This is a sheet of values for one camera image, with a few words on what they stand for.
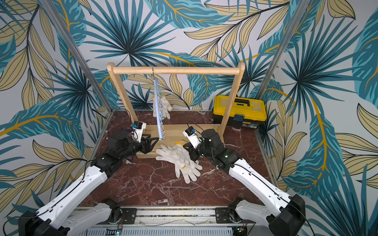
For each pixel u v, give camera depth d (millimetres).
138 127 628
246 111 957
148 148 661
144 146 646
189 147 701
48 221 382
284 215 378
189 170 897
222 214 730
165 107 1957
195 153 636
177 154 832
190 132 606
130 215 732
